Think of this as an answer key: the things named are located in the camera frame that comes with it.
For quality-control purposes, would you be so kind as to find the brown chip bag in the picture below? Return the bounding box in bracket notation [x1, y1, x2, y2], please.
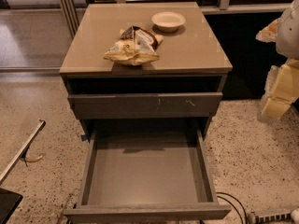
[104, 26, 164, 66]

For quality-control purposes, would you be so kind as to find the banana peel on floor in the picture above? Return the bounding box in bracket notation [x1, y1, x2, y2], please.
[20, 154, 43, 162]

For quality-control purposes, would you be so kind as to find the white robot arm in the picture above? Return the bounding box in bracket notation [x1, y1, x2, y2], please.
[256, 0, 299, 123]

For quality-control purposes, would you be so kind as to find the black cable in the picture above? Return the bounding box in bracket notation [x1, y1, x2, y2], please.
[216, 191, 249, 224]

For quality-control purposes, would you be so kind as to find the open grey middle drawer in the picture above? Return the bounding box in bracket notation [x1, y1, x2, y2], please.
[64, 131, 231, 224]

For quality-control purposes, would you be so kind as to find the grey drawer cabinet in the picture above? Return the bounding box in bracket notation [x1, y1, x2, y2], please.
[60, 3, 232, 135]

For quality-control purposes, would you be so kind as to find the metal chair leg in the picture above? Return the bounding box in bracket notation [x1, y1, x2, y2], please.
[0, 119, 46, 185]

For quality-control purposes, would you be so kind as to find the closed grey top drawer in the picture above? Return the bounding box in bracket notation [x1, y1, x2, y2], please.
[68, 92, 222, 119]

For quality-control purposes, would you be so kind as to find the metal window frame rail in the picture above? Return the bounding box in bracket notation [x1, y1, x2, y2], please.
[60, 0, 79, 37]

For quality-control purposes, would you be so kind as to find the white power strip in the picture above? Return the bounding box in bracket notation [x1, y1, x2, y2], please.
[248, 208, 299, 224]

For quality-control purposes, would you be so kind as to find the white paper bowl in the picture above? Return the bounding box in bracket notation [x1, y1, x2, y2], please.
[151, 12, 186, 33]

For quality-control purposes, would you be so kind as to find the black chair seat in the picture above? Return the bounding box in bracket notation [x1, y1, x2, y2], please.
[0, 189, 22, 224]

